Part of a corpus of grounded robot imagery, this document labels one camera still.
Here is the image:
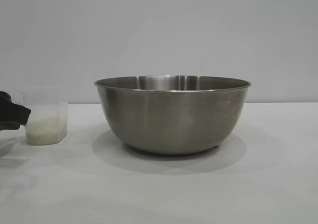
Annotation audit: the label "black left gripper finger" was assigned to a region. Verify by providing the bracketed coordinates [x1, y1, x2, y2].
[0, 101, 32, 130]
[0, 90, 12, 103]

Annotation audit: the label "translucent plastic measuring cup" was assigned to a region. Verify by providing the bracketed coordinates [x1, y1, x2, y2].
[12, 86, 69, 146]

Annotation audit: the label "white rice grains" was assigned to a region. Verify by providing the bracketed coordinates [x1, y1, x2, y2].
[26, 117, 68, 146]

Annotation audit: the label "stainless steel mixing bowl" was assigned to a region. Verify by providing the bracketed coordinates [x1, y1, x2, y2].
[93, 75, 251, 156]

